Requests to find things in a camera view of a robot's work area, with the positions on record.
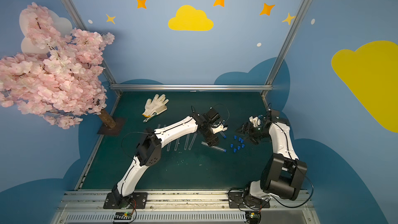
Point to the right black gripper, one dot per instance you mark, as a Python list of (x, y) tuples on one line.
[(253, 131)]

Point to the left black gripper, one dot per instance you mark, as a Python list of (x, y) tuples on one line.
[(210, 134)]

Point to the test tube diagonal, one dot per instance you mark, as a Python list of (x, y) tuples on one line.
[(192, 141), (214, 147)]

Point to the test tube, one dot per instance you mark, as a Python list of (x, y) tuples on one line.
[(186, 142), (168, 146), (223, 135)]

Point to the test tube horizontal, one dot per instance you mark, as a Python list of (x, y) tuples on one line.
[(176, 144)]

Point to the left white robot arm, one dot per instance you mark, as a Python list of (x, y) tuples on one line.
[(149, 150)]

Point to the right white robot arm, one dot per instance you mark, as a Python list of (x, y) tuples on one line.
[(284, 173)]

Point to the white cotton work glove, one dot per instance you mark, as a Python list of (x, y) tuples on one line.
[(155, 106)]

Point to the right small circuit board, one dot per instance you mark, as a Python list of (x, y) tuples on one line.
[(252, 217)]

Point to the small circuit board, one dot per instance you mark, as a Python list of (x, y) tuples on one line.
[(122, 217), (252, 217)]

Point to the left small circuit board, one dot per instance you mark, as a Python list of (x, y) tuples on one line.
[(122, 217)]

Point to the pink cherry blossom tree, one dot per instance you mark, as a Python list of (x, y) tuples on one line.
[(62, 83)]

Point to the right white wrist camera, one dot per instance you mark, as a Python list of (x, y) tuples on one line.
[(256, 121)]

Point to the aluminium frame right post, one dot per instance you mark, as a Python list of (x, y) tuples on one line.
[(294, 27)]

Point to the aluminium frame post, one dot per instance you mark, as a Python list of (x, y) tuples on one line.
[(294, 27), (78, 21)]

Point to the green handled small tool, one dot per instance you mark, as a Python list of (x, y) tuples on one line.
[(148, 118)]

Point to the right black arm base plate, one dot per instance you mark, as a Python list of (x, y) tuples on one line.
[(241, 199)]

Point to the aluminium mounting rail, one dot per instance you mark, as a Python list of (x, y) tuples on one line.
[(181, 207)]

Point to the aluminium frame back bar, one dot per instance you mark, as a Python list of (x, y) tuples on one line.
[(139, 87)]

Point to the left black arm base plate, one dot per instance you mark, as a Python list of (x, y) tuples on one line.
[(136, 200)]

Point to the aluminium frame left post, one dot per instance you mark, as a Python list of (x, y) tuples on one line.
[(78, 21)]

